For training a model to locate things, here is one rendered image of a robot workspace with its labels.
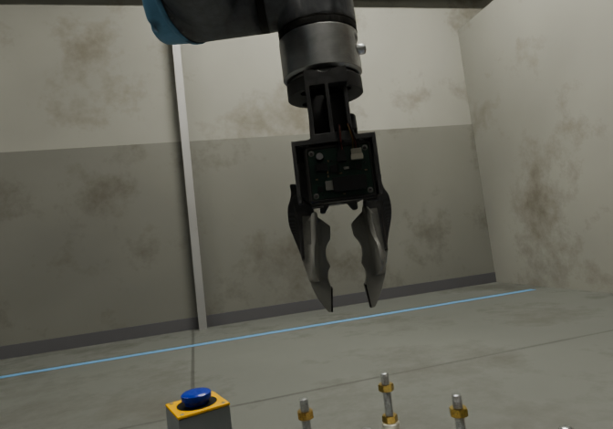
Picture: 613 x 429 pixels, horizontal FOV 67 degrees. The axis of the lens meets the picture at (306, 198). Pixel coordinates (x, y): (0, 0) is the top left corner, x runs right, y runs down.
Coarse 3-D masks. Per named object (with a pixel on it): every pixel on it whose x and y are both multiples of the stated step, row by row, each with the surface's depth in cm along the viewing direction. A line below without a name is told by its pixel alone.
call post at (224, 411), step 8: (224, 408) 62; (168, 416) 64; (192, 416) 60; (200, 416) 60; (208, 416) 61; (216, 416) 61; (224, 416) 62; (168, 424) 64; (176, 424) 60; (184, 424) 59; (192, 424) 60; (200, 424) 60; (208, 424) 61; (216, 424) 61; (224, 424) 62
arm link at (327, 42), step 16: (288, 32) 42; (304, 32) 41; (320, 32) 41; (336, 32) 41; (352, 32) 42; (288, 48) 42; (304, 48) 41; (320, 48) 41; (336, 48) 41; (352, 48) 42; (288, 64) 42; (304, 64) 41; (320, 64) 41; (336, 64) 41; (352, 64) 42; (288, 80) 43
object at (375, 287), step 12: (360, 216) 44; (372, 216) 44; (360, 228) 44; (372, 228) 42; (360, 240) 44; (372, 240) 42; (372, 252) 43; (384, 252) 44; (372, 264) 43; (384, 264) 44; (372, 276) 44; (384, 276) 43; (372, 288) 43; (372, 300) 43
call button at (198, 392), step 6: (192, 390) 65; (198, 390) 64; (204, 390) 64; (210, 390) 64; (186, 396) 62; (192, 396) 62; (198, 396) 62; (204, 396) 62; (210, 396) 64; (186, 402) 62; (192, 402) 62; (198, 402) 62; (204, 402) 63
